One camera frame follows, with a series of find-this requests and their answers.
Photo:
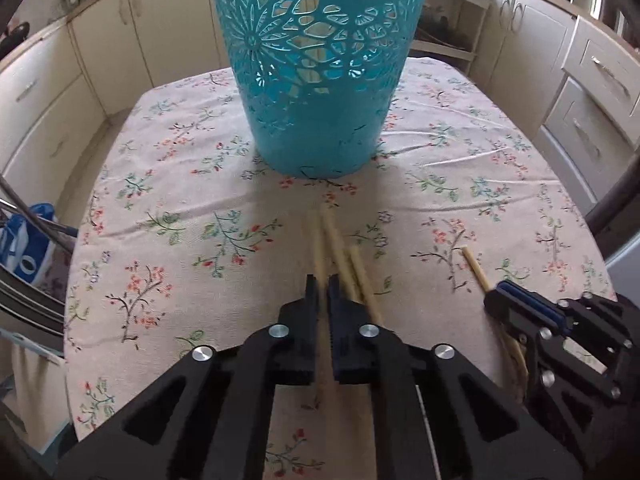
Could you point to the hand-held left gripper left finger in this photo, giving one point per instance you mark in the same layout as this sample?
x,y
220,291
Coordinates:
x,y
311,320

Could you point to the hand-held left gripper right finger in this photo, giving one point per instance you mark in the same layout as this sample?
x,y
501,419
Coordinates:
x,y
342,330

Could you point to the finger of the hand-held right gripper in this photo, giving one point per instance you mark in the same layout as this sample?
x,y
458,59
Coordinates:
x,y
532,305
515,315

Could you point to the wooden chopstick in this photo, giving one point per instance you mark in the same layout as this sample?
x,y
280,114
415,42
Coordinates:
x,y
319,255
362,280
475,267
335,245

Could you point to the blue perforated plastic basket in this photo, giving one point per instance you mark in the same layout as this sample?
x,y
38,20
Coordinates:
x,y
310,130

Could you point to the white drawer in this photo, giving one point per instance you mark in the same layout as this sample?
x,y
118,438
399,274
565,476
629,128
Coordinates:
x,y
600,65
580,135

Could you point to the floral tablecloth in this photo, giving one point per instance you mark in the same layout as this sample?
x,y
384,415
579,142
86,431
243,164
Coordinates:
x,y
200,170

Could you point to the white trolley shelf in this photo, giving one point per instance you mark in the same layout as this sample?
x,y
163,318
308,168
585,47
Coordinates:
x,y
477,25

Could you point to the blue white bag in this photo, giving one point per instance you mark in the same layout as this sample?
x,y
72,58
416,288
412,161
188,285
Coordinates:
x,y
25,245

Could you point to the black cooking pot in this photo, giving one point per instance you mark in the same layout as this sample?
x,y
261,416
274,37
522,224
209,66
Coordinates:
x,y
12,37

